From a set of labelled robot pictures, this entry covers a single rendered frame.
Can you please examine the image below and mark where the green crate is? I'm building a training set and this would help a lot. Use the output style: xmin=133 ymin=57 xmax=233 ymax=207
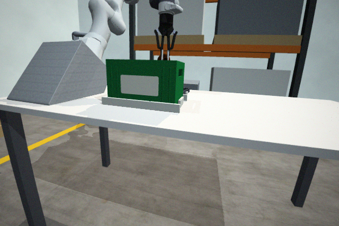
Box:
xmin=106 ymin=59 xmax=185 ymax=104

